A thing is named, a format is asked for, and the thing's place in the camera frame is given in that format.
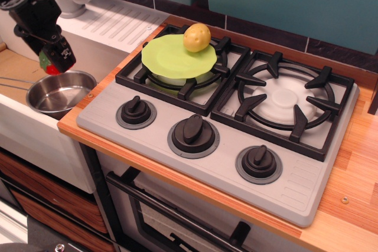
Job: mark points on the black left stove knob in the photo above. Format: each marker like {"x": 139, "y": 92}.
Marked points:
{"x": 136, "y": 114}

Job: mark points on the black oven door handle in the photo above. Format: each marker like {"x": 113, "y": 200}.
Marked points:
{"x": 172, "y": 228}

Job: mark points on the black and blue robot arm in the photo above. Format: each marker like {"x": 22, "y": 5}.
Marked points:
{"x": 36, "y": 25}

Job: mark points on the upper wooden drawer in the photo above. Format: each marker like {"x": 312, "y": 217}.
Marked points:
{"x": 54, "y": 191}

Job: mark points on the white left burner cap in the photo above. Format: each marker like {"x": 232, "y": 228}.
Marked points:
{"x": 181, "y": 81}

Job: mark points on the small stainless steel pan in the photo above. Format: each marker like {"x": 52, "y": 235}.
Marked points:
{"x": 54, "y": 96}

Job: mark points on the grey toy stovetop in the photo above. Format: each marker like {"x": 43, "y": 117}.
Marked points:
{"x": 294, "y": 196}

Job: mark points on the black right burner grate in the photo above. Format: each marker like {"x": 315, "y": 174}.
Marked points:
{"x": 312, "y": 139}

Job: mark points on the red toy strawberry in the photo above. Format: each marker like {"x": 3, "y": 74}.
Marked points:
{"x": 53, "y": 63}

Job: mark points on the white burner cap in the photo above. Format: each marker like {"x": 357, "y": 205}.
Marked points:
{"x": 283, "y": 93}
{"x": 181, "y": 81}

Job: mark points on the black middle stove knob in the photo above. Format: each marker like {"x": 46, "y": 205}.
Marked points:
{"x": 193, "y": 138}

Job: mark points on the lower wooden drawer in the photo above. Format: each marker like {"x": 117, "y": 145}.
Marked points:
{"x": 78, "y": 235}

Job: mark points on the black right stove knob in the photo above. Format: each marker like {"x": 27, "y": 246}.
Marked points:
{"x": 259, "y": 165}

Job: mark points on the black stove knob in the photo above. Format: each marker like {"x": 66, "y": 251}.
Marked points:
{"x": 259, "y": 165}
{"x": 193, "y": 138}
{"x": 136, "y": 114}

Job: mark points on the toy oven door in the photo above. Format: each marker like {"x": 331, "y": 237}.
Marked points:
{"x": 258, "y": 239}

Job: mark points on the white toy sink unit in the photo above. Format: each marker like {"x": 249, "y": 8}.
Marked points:
{"x": 101, "y": 38}

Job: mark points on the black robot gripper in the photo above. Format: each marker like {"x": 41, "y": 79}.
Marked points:
{"x": 36, "y": 24}

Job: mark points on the white right burner cap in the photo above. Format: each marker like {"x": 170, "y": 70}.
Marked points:
{"x": 283, "y": 93}

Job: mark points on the yellow toy potato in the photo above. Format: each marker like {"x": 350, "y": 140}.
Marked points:
{"x": 197, "y": 37}

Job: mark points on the light green plastic plate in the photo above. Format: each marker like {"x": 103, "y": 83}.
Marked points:
{"x": 166, "y": 56}

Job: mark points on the wooden drawer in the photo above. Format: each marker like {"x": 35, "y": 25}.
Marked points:
{"x": 54, "y": 191}
{"x": 78, "y": 235}

